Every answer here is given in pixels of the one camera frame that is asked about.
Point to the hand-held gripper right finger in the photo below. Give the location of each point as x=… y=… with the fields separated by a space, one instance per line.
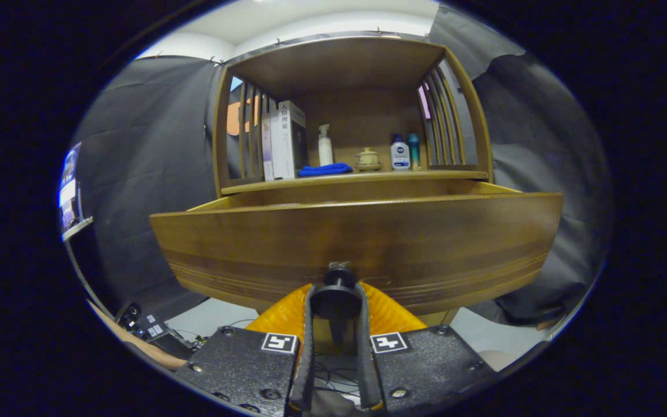
x=366 y=365

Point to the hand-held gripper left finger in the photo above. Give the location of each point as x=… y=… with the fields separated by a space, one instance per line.
x=304 y=359

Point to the teal bottle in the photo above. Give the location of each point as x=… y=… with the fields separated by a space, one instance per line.
x=414 y=152

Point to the thin pale purple book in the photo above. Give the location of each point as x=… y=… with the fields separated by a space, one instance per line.
x=267 y=147

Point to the black power strip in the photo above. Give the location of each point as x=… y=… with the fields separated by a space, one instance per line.
x=151 y=330

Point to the blue folded cloth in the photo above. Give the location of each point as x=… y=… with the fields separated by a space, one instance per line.
x=325 y=170

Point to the white bottle with blue cap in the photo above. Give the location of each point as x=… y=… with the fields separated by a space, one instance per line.
x=400 y=156

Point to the black backdrop cloth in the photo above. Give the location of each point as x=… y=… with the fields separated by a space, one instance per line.
x=136 y=174

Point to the thick white book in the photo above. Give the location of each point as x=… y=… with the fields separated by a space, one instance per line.
x=284 y=142

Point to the beige lidded teacup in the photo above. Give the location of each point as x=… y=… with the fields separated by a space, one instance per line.
x=367 y=159

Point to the wooden countertop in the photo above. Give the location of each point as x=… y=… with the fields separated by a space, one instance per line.
x=368 y=174

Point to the white pump bottle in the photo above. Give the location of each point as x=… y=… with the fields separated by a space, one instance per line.
x=325 y=152

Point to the small white shelf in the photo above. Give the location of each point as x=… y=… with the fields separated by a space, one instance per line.
x=79 y=227

